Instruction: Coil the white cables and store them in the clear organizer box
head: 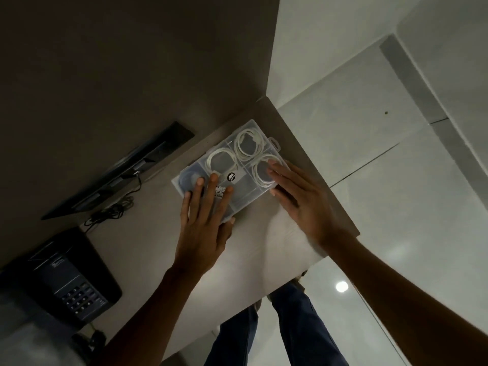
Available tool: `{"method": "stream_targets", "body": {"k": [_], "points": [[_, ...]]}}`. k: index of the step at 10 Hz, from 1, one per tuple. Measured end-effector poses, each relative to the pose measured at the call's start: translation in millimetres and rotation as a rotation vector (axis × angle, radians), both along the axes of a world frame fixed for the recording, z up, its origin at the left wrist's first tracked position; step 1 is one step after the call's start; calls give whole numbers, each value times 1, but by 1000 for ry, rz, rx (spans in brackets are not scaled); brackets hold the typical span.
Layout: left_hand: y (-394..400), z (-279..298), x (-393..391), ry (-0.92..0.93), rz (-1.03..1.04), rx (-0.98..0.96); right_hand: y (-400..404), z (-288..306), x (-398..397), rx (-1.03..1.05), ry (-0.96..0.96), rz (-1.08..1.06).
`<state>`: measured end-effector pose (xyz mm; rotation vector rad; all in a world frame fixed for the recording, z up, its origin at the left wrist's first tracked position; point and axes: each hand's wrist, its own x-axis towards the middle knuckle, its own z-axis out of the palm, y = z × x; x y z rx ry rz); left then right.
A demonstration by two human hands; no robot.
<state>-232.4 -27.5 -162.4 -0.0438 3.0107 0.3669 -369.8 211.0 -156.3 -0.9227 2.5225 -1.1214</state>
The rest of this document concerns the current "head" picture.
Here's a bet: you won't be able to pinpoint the person's left hand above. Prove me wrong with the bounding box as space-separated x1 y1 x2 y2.
173 172 237 280

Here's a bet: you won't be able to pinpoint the person's right hand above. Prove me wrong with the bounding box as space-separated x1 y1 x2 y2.
266 159 354 251

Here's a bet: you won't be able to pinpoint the white USB cable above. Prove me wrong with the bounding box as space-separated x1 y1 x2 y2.
233 127 266 162
249 154 284 189

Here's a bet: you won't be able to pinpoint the person's right forearm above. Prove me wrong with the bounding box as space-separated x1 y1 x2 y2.
323 233 488 366

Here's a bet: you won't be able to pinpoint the person's left forearm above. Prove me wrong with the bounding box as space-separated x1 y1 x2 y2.
90 262 207 366

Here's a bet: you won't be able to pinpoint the person's blue jeans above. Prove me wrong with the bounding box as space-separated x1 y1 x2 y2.
203 281 350 366

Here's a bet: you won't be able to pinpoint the black desk telephone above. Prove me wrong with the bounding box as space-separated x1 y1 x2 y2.
0 226 123 333

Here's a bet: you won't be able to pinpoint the white bed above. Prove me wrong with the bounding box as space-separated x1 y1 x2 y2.
0 292 93 366

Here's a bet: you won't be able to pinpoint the coiled black cable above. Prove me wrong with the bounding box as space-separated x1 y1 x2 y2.
178 167 209 196

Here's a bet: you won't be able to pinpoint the coiled white charger cable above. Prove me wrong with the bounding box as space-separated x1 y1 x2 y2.
205 147 240 176

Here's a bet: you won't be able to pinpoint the black wall socket panel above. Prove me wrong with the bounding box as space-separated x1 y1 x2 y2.
41 121 196 221

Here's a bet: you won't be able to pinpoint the black coiled telephone cord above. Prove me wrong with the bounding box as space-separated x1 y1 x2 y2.
71 325 108 356

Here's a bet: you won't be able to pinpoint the brown wooden wall panel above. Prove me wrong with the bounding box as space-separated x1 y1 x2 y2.
0 0 282 270

